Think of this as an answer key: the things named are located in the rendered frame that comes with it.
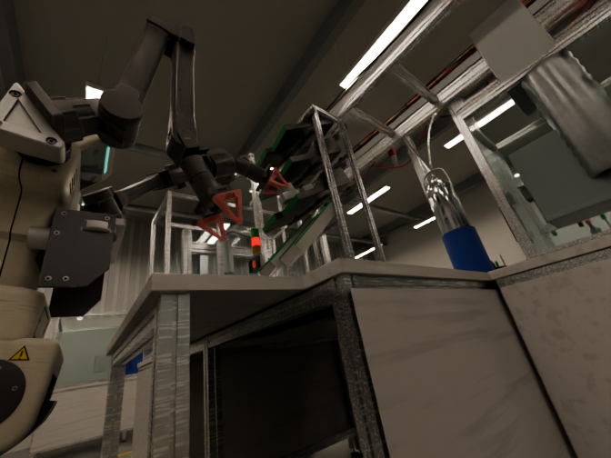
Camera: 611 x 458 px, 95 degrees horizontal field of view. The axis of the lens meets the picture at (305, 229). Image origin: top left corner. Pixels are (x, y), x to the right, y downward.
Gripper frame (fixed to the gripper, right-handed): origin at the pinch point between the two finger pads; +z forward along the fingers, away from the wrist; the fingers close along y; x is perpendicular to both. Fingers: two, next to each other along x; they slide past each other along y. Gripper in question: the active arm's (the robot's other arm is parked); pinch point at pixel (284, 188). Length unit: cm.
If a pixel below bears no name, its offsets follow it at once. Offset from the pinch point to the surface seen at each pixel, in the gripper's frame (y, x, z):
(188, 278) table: -32, 52, -13
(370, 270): -37, 37, 18
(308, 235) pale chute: -7.7, 18.5, 12.1
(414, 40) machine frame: -27, -102, 29
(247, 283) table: -30, 48, -3
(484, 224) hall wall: 477, -654, 778
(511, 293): -26, 15, 79
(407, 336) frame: -36, 47, 30
